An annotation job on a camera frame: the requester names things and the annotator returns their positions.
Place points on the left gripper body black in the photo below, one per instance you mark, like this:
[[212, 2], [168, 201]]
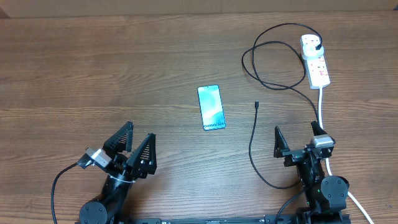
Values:
[[124, 171]]

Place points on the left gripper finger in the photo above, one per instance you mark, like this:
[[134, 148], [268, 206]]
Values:
[[121, 140], [143, 161]]

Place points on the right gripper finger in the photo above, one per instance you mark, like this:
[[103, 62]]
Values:
[[317, 130], [281, 145]]

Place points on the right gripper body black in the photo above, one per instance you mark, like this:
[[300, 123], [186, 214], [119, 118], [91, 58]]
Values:
[[295, 155]]

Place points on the Samsung Galaxy smartphone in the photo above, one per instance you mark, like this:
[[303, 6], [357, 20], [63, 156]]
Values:
[[211, 107]]

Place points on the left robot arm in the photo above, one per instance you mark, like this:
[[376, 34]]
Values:
[[107, 206]]

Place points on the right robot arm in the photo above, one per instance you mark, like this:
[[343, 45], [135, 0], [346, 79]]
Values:
[[326, 195]]

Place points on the white charger plug adapter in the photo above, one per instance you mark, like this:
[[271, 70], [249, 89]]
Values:
[[309, 52]]

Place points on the white power strip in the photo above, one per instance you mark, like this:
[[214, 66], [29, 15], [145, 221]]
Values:
[[316, 69]]

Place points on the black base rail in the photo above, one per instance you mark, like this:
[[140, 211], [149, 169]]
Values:
[[267, 219]]

